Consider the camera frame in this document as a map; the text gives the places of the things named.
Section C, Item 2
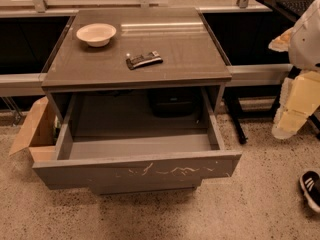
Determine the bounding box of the black white sneaker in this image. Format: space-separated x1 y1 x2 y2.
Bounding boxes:
299 171 320 213

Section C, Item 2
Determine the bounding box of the grey top drawer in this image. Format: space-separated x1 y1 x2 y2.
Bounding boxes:
33 88 241 189

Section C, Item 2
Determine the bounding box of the grey middle drawer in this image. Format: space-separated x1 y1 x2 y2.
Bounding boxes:
89 179 202 195

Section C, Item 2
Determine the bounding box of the black bin under cabinet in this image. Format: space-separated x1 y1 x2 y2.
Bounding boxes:
147 87 202 118

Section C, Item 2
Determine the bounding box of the grey drawer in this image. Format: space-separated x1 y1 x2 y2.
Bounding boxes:
33 88 241 189
89 179 202 195

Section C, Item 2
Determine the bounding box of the grey drawer cabinet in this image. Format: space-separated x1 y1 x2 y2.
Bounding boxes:
40 6 233 196

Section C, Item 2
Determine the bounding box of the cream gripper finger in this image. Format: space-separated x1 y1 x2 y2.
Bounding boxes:
272 77 308 140
287 71 320 117

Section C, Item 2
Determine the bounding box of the black laptop stand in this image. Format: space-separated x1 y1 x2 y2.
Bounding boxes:
223 0 320 146

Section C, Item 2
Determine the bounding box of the green bottle in box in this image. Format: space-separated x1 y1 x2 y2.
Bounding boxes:
53 117 61 145

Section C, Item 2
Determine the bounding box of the white ceramic bowl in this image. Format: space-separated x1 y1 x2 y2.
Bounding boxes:
76 23 117 47

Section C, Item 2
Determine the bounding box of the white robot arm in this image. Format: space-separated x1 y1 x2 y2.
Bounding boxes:
269 0 320 140

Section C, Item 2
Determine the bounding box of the open cardboard box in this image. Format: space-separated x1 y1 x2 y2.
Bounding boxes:
9 97 56 162

